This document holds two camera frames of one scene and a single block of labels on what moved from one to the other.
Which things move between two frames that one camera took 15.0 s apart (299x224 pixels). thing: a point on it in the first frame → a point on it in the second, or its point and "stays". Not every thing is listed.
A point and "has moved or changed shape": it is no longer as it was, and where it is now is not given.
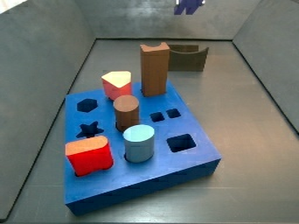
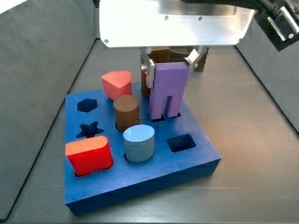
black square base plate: (186, 58) stays
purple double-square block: (191, 5) has moved or changed shape
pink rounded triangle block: (116, 84) stays
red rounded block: (88, 155) stays
